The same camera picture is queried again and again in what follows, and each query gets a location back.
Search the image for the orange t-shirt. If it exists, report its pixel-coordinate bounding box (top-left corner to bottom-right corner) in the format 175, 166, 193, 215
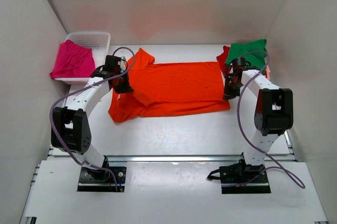
108, 49, 231, 123

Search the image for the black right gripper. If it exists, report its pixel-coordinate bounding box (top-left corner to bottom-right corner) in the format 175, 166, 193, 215
223, 75, 244, 101

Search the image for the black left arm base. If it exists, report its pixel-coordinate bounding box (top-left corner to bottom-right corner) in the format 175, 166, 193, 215
77, 164, 127, 193

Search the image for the magenta t-shirt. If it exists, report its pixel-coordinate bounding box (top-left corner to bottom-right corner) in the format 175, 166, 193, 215
49, 40, 95, 79

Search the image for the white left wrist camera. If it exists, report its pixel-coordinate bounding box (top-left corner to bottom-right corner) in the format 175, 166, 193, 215
118, 56, 128, 71

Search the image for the red folded t-shirt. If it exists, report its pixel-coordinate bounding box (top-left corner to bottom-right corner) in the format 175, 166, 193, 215
216, 46, 230, 76

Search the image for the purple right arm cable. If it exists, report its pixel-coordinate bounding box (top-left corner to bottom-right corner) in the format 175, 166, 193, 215
221, 51, 306, 190

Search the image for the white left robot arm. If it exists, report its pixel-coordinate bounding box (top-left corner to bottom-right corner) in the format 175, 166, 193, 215
51, 55, 132, 181

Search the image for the pink folded t-shirt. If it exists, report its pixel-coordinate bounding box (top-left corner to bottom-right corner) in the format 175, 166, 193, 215
265, 65, 271, 80

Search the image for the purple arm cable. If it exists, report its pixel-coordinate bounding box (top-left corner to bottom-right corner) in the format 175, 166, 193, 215
221, 51, 306, 190
49, 46, 137, 192

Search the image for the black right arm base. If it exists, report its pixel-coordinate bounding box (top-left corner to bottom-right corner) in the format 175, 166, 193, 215
206, 160, 271, 194

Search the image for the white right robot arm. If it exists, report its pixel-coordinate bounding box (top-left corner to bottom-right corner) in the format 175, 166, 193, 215
223, 57, 293, 182

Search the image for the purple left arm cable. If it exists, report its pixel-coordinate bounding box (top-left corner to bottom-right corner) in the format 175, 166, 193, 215
49, 46, 137, 192

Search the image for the green folded t-shirt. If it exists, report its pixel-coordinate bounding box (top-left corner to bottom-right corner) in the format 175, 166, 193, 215
224, 39, 267, 75

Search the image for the white plastic basket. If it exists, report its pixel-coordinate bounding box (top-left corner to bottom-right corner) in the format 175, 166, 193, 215
53, 31, 111, 85

